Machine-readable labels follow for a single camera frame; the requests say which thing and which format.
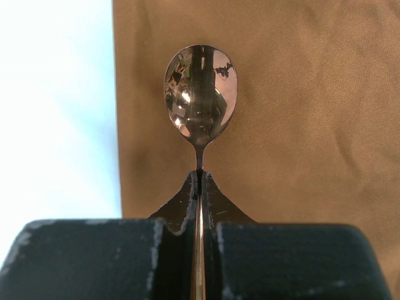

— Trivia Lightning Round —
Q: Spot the orange cloth napkin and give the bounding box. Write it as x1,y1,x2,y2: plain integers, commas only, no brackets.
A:
113,1,399,299

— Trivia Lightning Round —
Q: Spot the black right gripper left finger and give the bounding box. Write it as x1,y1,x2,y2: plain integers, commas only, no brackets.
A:
1,172,198,299

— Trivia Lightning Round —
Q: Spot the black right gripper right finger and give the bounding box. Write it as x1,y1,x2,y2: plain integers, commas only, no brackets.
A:
202,172,392,299

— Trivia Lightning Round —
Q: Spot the copper spoon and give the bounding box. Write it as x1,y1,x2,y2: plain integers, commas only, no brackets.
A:
164,44,238,299

